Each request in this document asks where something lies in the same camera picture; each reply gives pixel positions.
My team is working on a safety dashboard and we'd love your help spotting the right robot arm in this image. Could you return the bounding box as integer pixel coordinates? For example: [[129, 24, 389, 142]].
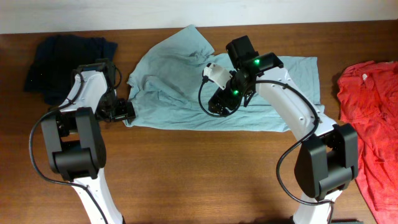
[[202, 35, 358, 223]]

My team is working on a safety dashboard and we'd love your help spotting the light blue t-shirt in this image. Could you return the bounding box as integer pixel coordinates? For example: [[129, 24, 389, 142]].
[[123, 24, 326, 133]]

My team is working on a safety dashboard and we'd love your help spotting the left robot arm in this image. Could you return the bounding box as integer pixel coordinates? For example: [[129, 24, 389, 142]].
[[37, 58, 136, 223]]

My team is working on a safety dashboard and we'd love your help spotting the folded dark navy garment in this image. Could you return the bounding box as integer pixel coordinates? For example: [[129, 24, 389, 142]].
[[24, 35, 118, 106]]

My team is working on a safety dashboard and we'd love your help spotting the red t-shirt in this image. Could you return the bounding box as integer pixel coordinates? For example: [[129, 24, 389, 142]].
[[337, 61, 397, 223]]

